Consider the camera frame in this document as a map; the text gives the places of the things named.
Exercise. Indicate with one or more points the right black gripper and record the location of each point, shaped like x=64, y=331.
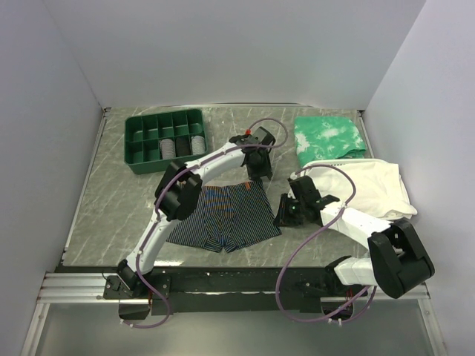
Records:
x=283, y=218

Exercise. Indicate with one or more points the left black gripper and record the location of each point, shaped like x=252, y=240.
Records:
x=266, y=170

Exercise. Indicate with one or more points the navy striped underwear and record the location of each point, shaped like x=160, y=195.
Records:
x=228, y=218

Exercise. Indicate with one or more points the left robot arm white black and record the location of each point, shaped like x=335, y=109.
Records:
x=177, y=194

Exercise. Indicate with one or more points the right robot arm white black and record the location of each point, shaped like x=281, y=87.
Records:
x=397, y=261

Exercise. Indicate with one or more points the white perforated laundry basket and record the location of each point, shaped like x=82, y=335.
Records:
x=324, y=164

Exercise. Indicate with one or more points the green white tie-dye cloth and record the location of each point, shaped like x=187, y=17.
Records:
x=326, y=138

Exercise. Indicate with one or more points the white cloth in basket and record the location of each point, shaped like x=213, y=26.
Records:
x=380, y=191

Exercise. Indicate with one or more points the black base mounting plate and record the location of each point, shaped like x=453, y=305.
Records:
x=195, y=289

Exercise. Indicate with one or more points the green compartment organizer tray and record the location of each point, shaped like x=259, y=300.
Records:
x=152, y=141

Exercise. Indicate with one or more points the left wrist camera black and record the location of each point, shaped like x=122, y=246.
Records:
x=263, y=136

